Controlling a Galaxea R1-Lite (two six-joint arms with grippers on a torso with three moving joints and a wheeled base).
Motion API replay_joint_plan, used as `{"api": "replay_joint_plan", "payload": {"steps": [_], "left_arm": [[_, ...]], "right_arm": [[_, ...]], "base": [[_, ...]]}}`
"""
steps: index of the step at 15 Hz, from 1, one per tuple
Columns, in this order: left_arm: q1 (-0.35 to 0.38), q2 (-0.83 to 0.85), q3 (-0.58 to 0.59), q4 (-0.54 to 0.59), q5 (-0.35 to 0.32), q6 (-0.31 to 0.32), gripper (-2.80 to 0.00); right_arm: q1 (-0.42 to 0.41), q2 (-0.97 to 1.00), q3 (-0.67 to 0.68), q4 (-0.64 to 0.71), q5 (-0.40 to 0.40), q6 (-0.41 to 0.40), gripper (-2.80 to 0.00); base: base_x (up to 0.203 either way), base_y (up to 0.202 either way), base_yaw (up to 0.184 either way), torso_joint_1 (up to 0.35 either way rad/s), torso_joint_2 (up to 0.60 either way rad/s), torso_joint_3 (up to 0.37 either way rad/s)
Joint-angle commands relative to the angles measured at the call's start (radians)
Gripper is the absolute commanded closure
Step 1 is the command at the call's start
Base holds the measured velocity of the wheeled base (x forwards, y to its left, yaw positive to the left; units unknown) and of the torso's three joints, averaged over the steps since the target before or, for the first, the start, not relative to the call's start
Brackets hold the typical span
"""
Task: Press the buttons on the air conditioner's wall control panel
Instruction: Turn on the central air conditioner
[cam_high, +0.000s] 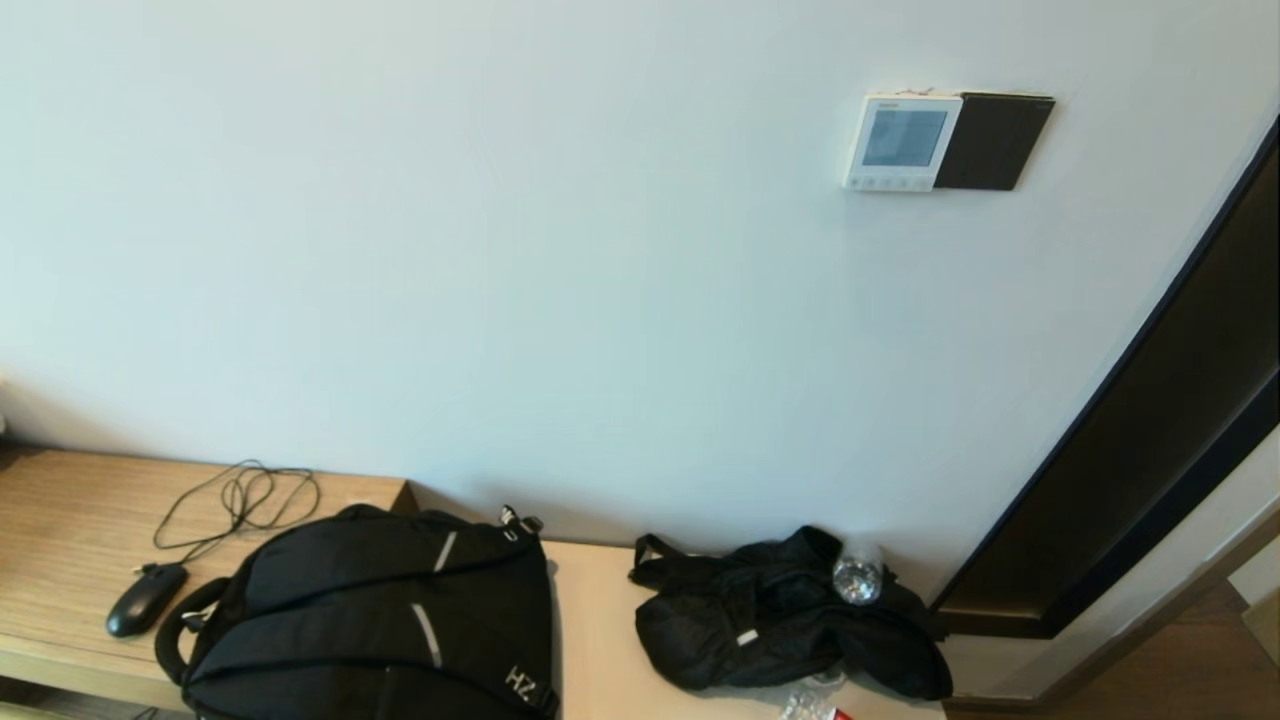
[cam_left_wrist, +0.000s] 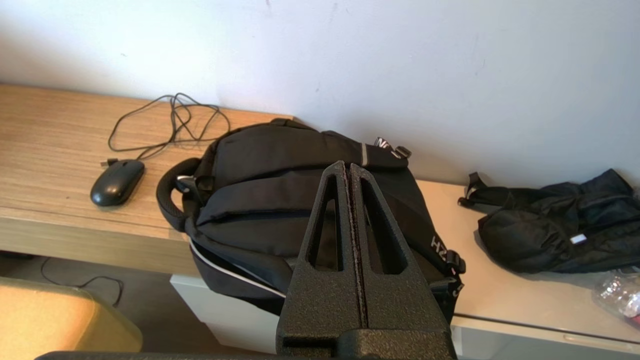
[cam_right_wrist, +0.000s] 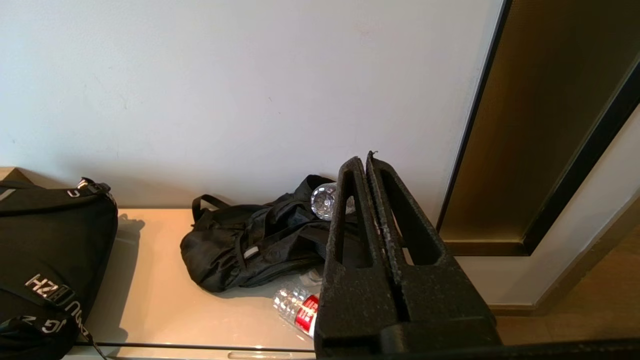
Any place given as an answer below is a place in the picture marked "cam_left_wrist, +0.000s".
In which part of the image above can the small crumpled black bag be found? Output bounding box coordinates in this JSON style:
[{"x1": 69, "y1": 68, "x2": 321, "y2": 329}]
[{"x1": 457, "y1": 168, "x2": 640, "y2": 274}]

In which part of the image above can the wooden desk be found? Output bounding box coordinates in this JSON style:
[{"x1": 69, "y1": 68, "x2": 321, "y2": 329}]
[{"x1": 0, "y1": 82, "x2": 296, "y2": 278}]

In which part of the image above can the black mouse cable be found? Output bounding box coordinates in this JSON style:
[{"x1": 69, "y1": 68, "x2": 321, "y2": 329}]
[{"x1": 100, "y1": 92, "x2": 231, "y2": 168}]

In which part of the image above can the black cable on floor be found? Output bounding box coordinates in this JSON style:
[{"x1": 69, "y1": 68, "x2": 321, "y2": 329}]
[{"x1": 40, "y1": 257, "x2": 124, "y2": 307}]

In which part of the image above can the black computer mouse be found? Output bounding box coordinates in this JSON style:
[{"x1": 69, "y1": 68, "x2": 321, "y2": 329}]
[{"x1": 90, "y1": 159, "x2": 146, "y2": 207}]

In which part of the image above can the yellow upholstered stool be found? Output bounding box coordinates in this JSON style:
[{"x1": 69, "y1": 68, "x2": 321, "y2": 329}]
[{"x1": 0, "y1": 276, "x2": 143, "y2": 360}]

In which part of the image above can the clear plastic wrapper with red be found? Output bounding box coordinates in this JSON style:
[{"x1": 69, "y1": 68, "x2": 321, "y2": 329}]
[{"x1": 592, "y1": 269, "x2": 640, "y2": 329}]

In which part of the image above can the large black backpack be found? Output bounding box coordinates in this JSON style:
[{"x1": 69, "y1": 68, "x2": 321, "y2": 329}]
[{"x1": 156, "y1": 118, "x2": 467, "y2": 326}]

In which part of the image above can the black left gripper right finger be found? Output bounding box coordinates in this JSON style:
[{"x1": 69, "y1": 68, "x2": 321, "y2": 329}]
[{"x1": 348, "y1": 163, "x2": 454, "y2": 333}]

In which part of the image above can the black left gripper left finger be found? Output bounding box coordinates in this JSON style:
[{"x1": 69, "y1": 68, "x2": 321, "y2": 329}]
[{"x1": 276, "y1": 160, "x2": 364, "y2": 358}]

